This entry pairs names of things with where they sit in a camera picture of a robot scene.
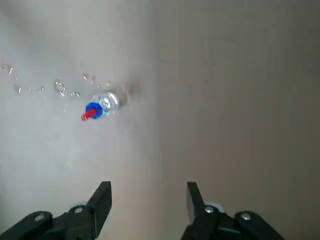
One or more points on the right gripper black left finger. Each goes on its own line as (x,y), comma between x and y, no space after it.
(95,215)

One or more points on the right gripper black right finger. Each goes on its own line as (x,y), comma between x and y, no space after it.
(200,220)

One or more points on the glass bottle with blue cap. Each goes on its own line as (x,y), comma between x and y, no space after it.
(108,101)

